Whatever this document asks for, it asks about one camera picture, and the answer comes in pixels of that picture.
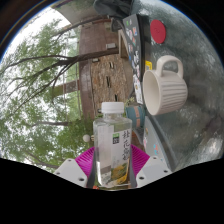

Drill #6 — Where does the white printed booklet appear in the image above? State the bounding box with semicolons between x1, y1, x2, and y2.
132;73;144;105

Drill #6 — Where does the flat round red coaster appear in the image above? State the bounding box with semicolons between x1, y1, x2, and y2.
149;19;167;45

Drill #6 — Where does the black laptop with stickers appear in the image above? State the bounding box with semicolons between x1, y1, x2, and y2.
122;13;144;81

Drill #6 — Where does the tall forked tree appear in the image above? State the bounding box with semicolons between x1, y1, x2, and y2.
0;19;121;101

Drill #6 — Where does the grey laptop with stickers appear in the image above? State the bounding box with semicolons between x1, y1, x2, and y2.
143;116;178;171

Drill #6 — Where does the wooden lamp post with globe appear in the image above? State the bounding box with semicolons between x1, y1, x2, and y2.
83;134;95;143

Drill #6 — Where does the white ribbed ceramic mug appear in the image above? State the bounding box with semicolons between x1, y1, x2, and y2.
142;55;189;117

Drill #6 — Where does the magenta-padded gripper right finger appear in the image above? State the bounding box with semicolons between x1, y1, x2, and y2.
129;144;174;189

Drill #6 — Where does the clear plastic drink bottle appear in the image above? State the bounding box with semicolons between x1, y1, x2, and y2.
92;101;134;191

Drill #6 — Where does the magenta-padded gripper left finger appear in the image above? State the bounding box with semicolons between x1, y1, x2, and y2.
53;146;98;189

